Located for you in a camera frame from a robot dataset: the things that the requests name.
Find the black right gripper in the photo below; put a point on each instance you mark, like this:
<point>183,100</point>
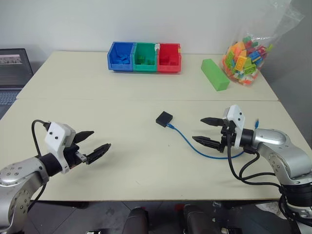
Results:
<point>226,137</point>

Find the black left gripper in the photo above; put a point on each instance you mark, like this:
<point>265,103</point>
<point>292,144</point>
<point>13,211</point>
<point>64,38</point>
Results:
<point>72,154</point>

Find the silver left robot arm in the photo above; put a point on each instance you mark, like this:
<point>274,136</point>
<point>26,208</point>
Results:
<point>17,174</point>

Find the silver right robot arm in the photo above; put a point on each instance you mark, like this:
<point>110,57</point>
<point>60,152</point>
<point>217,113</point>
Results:
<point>280,156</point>

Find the small black box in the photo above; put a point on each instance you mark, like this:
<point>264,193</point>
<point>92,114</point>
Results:
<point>164,118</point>

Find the green rectangular block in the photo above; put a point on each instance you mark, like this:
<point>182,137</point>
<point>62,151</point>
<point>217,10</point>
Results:
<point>215,74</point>

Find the clear bag of toy bricks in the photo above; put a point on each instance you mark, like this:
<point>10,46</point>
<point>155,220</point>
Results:
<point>246,58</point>

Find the red storage bin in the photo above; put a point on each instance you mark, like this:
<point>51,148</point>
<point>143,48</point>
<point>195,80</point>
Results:
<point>169,59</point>

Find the dark rounded robot leg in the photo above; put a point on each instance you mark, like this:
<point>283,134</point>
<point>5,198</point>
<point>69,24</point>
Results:
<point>195,219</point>
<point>135,220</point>

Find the blue storage bin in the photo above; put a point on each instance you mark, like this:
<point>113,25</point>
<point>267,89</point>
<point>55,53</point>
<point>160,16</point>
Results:
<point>120,57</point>

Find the green storage bin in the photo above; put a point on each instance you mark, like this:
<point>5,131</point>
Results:
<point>145,58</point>

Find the black laptop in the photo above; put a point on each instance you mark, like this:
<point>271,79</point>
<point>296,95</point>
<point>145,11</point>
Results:
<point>12,73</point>

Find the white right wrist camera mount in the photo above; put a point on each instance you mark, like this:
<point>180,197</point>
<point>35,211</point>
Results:
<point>235,122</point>

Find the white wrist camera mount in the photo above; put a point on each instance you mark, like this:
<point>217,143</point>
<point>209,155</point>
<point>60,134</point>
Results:
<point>235,122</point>
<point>56,139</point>

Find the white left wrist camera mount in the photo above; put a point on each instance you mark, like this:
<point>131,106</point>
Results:
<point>56,139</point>

